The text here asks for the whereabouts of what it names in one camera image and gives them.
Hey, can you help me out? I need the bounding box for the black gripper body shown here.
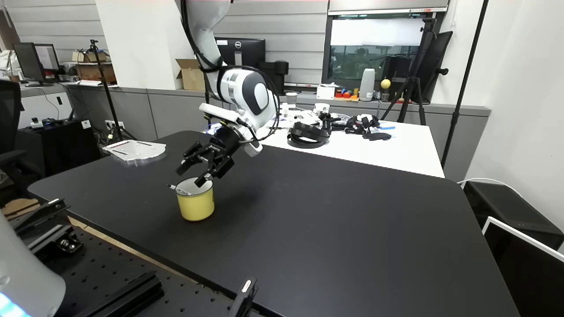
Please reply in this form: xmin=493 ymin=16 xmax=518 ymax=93
xmin=200 ymin=123 xmax=251 ymax=178

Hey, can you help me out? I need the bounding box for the white rounded robot base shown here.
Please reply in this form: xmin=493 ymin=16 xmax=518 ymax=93
xmin=0 ymin=210 xmax=68 ymax=317

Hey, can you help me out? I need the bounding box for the yellow enamel mug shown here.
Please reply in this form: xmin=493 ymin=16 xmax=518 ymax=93
xmin=169 ymin=176 xmax=218 ymax=224

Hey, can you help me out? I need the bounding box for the silver metal mounting plate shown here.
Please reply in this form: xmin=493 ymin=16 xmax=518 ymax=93
xmin=102 ymin=137 xmax=169 ymax=167

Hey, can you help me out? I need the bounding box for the grey cabinet counter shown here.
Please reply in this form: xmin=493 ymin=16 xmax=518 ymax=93
xmin=59 ymin=81 xmax=491 ymax=181

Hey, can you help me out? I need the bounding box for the small brown cardboard box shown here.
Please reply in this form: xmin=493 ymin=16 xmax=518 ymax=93
xmin=172 ymin=56 xmax=207 ymax=95

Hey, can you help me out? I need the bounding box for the black headset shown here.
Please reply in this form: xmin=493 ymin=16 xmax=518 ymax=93
xmin=285 ymin=118 xmax=333 ymax=150

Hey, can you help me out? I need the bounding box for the black light stand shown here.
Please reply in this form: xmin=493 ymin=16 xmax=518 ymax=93
xmin=86 ymin=37 xmax=135 ymax=144

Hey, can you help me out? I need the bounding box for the black perforated breadboard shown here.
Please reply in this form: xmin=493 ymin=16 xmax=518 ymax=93
xmin=0 ymin=197 xmax=267 ymax=317

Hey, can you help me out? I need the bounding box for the white cylinder speaker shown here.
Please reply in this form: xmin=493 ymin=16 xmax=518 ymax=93
xmin=357 ymin=67 xmax=377 ymax=104

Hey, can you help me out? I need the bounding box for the white table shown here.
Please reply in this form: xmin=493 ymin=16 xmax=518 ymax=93
xmin=255 ymin=104 xmax=447 ymax=180

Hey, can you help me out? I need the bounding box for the black toggle clamp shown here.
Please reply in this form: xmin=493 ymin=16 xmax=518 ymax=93
xmin=8 ymin=197 xmax=84 ymax=257

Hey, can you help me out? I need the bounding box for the large dark display screen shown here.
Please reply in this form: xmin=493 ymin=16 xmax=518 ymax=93
xmin=324 ymin=12 xmax=431 ymax=93

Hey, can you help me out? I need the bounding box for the black office chair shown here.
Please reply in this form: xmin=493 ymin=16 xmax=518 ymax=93
xmin=0 ymin=77 xmax=31 ymax=197

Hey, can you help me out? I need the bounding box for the black desktop monitor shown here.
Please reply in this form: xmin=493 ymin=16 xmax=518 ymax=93
xmin=12 ymin=40 xmax=61 ymax=85

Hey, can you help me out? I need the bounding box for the black pole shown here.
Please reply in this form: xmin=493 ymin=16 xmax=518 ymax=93
xmin=438 ymin=0 xmax=489 ymax=171

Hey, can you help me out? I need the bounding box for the black storage box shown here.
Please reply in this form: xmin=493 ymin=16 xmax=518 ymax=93
xmin=461 ymin=180 xmax=564 ymax=250

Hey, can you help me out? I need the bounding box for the white framed black panel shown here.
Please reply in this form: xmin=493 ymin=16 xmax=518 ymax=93
xmin=479 ymin=215 xmax=564 ymax=317

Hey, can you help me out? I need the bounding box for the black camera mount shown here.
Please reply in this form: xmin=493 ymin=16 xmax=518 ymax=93
xmin=227 ymin=276 xmax=257 ymax=317

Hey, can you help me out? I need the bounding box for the black cable pile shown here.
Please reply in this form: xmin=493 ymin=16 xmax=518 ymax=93
xmin=341 ymin=113 xmax=392 ymax=143

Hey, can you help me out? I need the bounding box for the black aluminium rail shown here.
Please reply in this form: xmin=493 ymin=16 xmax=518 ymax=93
xmin=72 ymin=271 xmax=167 ymax=317

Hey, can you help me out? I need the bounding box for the black camera tripod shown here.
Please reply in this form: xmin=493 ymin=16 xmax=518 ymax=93
xmin=378 ymin=12 xmax=452 ymax=127

